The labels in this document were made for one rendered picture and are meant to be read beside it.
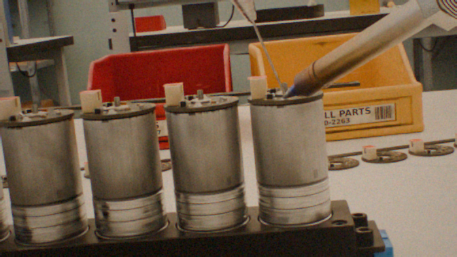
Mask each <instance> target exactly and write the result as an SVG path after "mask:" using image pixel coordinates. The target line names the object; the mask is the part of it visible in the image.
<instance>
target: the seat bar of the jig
mask: <svg viewBox="0 0 457 257"><path fill-rule="evenodd" d="M331 209H332V211H331V213H332V218H330V219H329V220H327V221H325V222H321V223H318V224H313V225H309V226H299V227H276V226H268V225H265V224H262V223H260V222H259V214H258V206H250V207H248V210H249V219H250V221H249V222H248V223H247V224H244V225H243V226H240V227H238V228H234V229H232V230H226V231H222V232H217V233H211V234H193V233H185V232H182V231H181V230H179V229H177V217H176V211H171V213H167V216H168V223H169V226H168V227H167V228H165V229H163V230H162V231H160V232H159V233H156V234H153V235H148V236H145V237H140V238H135V239H121V240H113V239H102V238H100V237H98V236H97V235H96V231H97V230H95V219H94V218H87V219H88V229H89V231H88V232H87V233H86V234H84V235H82V236H79V237H77V238H75V239H71V240H68V241H66V242H62V243H57V244H52V245H41V246H26V245H18V244H16V239H15V234H14V226H13V224H9V226H10V235H11V236H10V237H8V238H7V239H5V240H3V241H0V257H335V256H354V255H356V236H355V225H354V221H353V219H352V215H351V213H350V208H349V205H348V202H347V201H346V200H335V201H331Z"/></svg>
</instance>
